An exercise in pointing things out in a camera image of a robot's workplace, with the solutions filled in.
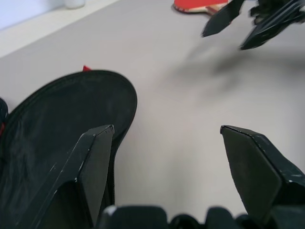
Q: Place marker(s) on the red and black paddle case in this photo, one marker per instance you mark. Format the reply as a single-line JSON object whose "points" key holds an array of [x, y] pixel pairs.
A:
{"points": [[71, 100]]}

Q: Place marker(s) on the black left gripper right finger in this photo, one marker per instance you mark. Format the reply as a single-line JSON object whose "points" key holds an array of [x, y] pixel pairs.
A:
{"points": [[252, 171]]}

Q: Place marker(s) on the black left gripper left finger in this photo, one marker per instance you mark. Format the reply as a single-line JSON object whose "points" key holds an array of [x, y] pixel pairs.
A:
{"points": [[95, 167]]}

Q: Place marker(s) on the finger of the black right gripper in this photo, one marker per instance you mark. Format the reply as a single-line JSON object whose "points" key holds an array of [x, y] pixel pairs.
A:
{"points": [[221, 20], [269, 28]]}

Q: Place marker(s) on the white plastic bottle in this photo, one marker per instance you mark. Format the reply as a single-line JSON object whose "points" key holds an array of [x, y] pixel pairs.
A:
{"points": [[74, 3]]}

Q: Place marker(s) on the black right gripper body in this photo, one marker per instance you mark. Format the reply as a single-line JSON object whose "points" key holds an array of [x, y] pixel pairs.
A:
{"points": [[274, 7]]}

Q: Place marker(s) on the red table tennis paddle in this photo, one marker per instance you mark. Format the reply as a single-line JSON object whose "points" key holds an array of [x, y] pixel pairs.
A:
{"points": [[190, 4]]}

